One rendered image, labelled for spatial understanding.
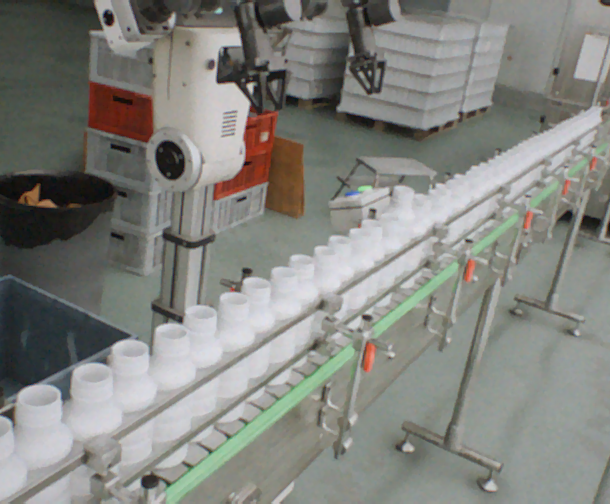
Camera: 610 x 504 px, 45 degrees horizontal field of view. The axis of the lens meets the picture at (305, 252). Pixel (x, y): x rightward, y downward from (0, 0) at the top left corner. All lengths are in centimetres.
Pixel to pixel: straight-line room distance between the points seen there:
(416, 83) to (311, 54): 129
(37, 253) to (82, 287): 22
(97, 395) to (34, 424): 6
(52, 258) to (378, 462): 136
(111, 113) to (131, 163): 25
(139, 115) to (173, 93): 175
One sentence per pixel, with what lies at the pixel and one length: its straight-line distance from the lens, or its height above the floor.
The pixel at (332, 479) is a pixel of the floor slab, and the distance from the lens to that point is 251.
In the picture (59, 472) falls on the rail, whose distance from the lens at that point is 71.
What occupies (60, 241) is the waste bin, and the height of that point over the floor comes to 51.
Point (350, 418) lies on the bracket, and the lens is 111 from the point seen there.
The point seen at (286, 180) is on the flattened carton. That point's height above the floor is 24.
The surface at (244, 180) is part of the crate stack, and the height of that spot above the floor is 28.
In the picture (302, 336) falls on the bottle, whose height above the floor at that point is 106.
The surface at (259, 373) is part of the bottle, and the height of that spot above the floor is 105.
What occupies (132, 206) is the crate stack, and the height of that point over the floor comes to 34.
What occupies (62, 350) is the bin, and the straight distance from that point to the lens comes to 138.
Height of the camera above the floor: 156
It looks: 22 degrees down
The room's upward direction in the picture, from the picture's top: 9 degrees clockwise
